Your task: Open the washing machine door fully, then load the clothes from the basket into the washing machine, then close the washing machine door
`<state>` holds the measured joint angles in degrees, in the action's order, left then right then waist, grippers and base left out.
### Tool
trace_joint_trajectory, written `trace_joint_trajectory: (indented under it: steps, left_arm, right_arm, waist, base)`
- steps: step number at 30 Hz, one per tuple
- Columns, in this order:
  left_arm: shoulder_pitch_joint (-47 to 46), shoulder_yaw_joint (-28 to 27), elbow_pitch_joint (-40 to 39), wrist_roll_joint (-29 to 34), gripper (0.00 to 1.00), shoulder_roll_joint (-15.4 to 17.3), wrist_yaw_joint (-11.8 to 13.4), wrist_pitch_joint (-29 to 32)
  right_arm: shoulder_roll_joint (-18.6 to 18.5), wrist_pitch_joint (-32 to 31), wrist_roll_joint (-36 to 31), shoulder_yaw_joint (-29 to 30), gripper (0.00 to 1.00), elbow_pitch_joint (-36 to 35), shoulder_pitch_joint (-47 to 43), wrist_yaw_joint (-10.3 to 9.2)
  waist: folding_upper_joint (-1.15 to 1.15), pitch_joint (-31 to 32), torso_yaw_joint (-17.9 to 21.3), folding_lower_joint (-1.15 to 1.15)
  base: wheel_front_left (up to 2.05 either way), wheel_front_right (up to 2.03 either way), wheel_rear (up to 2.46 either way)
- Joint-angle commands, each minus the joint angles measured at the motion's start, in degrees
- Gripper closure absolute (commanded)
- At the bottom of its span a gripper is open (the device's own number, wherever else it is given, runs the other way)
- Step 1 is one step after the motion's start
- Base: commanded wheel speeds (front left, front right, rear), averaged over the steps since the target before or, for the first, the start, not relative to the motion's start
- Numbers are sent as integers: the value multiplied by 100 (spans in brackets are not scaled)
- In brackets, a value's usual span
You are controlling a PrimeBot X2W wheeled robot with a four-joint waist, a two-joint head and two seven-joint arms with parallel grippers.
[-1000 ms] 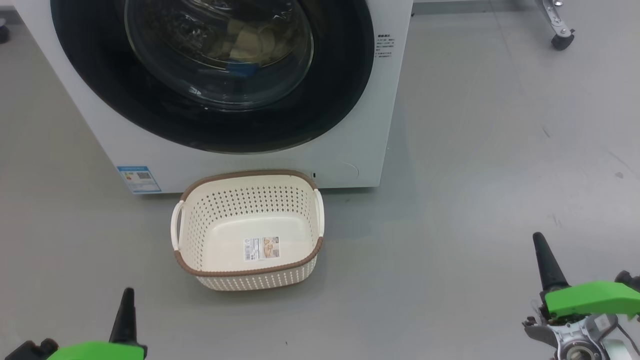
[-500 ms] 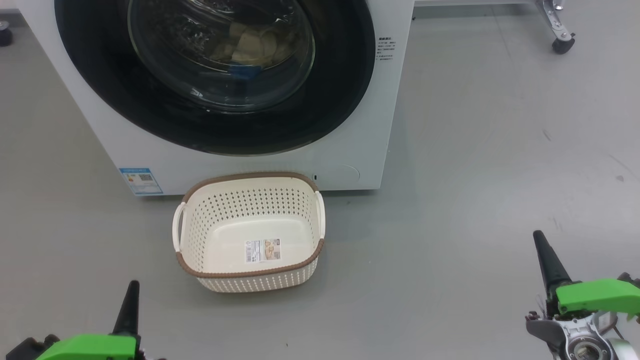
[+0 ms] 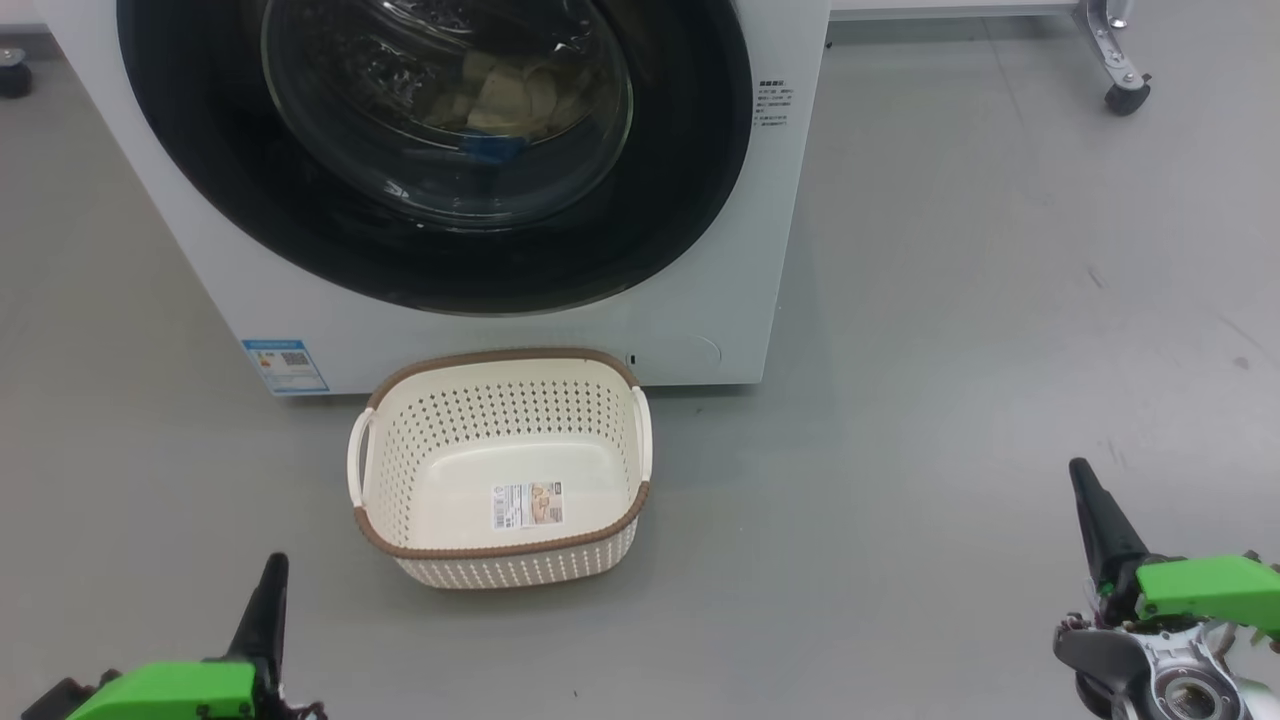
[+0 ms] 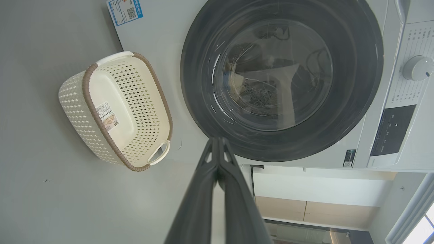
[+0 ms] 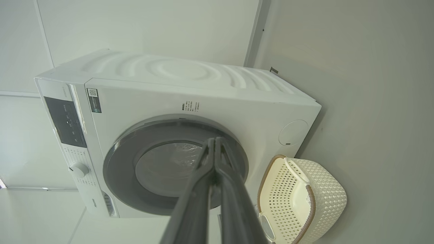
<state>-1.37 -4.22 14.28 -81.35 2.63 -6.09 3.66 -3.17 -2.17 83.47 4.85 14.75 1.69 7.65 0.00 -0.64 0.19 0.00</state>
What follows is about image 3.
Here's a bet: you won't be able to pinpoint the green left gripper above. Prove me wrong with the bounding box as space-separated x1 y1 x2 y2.
65 553 291 720

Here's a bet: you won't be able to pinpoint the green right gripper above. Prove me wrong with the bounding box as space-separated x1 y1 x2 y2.
1068 458 1280 641

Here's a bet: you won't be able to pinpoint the black washing machine door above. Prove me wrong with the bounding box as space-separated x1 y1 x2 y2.
117 0 753 317

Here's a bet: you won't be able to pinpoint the white front-load washing machine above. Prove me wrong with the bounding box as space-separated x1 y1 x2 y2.
30 0 831 398

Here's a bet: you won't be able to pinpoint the blue energy label sticker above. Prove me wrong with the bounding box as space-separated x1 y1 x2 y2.
241 339 331 397

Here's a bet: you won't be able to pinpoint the paper basket label sticker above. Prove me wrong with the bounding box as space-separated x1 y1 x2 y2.
490 482 565 531

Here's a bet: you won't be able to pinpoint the cream laundry basket brown rim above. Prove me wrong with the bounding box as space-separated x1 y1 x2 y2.
347 348 654 591

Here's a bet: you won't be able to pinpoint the metal partition foot with caster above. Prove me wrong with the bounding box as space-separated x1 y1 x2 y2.
1075 0 1153 117

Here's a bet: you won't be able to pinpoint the black caster wheel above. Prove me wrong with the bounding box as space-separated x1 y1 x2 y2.
0 45 34 101

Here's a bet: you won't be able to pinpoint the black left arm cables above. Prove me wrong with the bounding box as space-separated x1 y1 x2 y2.
260 690 331 720

